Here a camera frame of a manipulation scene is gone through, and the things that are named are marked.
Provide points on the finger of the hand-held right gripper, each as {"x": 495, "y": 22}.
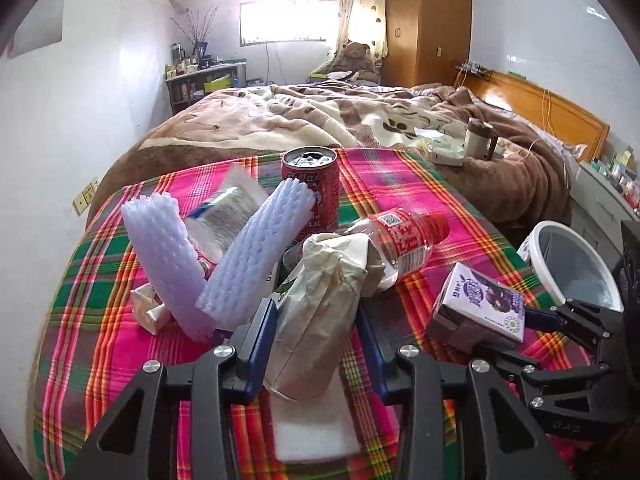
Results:
{"x": 530, "y": 370}
{"x": 545, "y": 317}

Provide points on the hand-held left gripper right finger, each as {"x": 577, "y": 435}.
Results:
{"x": 372, "y": 355}

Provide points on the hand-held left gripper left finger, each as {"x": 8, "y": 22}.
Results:
{"x": 260, "y": 340}

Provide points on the beige paper bag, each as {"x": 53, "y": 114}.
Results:
{"x": 315, "y": 320}

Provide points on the white waste bin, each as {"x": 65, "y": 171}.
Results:
{"x": 575, "y": 265}

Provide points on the purple milk carton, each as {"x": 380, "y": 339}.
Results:
{"x": 485, "y": 300}

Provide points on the lilac foam fruit net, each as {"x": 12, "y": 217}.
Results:
{"x": 260, "y": 255}
{"x": 160, "y": 260}

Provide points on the clear bottle with red label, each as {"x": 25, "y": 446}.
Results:
{"x": 410, "y": 240}

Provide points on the red drink can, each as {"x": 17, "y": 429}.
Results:
{"x": 320, "y": 185}

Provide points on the crumpled white wrapper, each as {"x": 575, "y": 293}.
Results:
{"x": 150, "y": 310}

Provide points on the white nightstand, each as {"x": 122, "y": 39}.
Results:
{"x": 600, "y": 200}

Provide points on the clear plastic bag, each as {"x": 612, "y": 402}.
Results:
{"x": 225, "y": 215}

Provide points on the pink plaid cloth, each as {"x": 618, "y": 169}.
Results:
{"x": 100, "y": 340}

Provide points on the clutter of small boxes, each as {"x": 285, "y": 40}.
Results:
{"x": 622, "y": 175}

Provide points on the lilac pillow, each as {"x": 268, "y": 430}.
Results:
{"x": 545, "y": 130}

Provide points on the steel thermos mug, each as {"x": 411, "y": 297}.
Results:
{"x": 477, "y": 140}

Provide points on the tissue pack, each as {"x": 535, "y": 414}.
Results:
{"x": 445, "y": 152}

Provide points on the wooden bed headboard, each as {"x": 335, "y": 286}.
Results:
{"x": 540, "y": 105}

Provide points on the brown patterned blanket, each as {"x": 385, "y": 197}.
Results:
{"x": 240, "y": 120}

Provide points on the cluttered storage shelf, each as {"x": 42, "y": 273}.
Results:
{"x": 200, "y": 85}

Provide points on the brown teddy bear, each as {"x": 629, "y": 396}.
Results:
{"x": 355, "y": 60}

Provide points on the wooden wardrobe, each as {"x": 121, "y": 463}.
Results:
{"x": 430, "y": 25}

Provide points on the vase with dry branches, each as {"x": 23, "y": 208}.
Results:
{"x": 197, "y": 30}

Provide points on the window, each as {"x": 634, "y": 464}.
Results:
{"x": 287, "y": 20}

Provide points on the patterned curtain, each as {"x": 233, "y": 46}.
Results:
{"x": 360, "y": 5}

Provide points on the wall socket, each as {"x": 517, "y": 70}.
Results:
{"x": 85, "y": 197}

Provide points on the white wall paper sheet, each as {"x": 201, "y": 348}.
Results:
{"x": 40, "y": 22}

